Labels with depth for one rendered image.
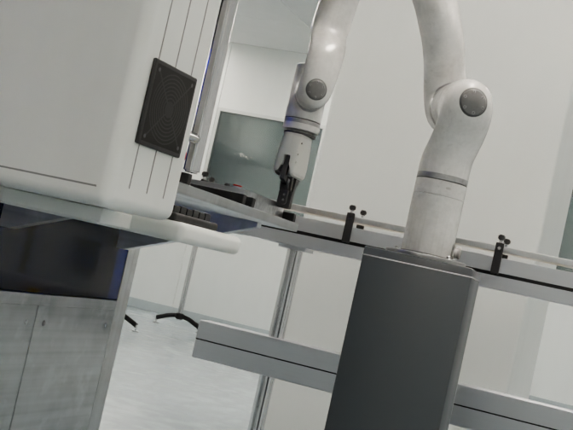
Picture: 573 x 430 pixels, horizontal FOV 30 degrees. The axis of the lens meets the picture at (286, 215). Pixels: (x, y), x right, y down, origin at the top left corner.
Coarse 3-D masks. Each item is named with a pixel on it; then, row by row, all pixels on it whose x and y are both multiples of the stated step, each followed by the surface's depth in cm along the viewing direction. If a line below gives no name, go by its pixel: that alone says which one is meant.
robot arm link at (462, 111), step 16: (464, 80) 242; (448, 96) 241; (464, 96) 239; (480, 96) 239; (432, 112) 251; (448, 112) 240; (464, 112) 239; (480, 112) 240; (448, 128) 242; (464, 128) 241; (480, 128) 242; (432, 144) 246; (448, 144) 244; (464, 144) 244; (480, 144) 245; (432, 160) 246; (448, 160) 245; (464, 160) 245; (432, 176) 245; (448, 176) 245; (464, 176) 246
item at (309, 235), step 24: (336, 216) 330; (288, 240) 331; (312, 240) 328; (336, 240) 326; (360, 240) 324; (384, 240) 321; (456, 240) 317; (504, 240) 322; (480, 264) 312; (504, 264) 309; (528, 264) 307; (504, 288) 309; (528, 288) 307; (552, 288) 304
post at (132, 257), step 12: (132, 252) 265; (132, 264) 267; (132, 276) 268; (120, 288) 263; (120, 300) 264; (120, 312) 266; (120, 324) 267; (108, 336) 262; (108, 348) 263; (108, 360) 265; (108, 372) 266; (108, 384) 267; (96, 396) 262; (96, 408) 263; (96, 420) 265
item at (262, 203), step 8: (200, 184) 230; (208, 184) 230; (216, 184) 229; (240, 192) 227; (248, 192) 229; (256, 200) 234; (264, 200) 239; (272, 200) 243; (256, 208) 235; (264, 208) 240; (272, 208) 244; (280, 208) 249; (280, 216) 250
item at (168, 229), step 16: (0, 192) 170; (16, 192) 159; (32, 208) 167; (48, 208) 156; (64, 208) 155; (80, 208) 154; (96, 208) 153; (112, 224) 155; (128, 224) 159; (144, 224) 159; (160, 224) 157; (176, 224) 157; (176, 240) 156; (192, 240) 159; (208, 240) 163; (224, 240) 168
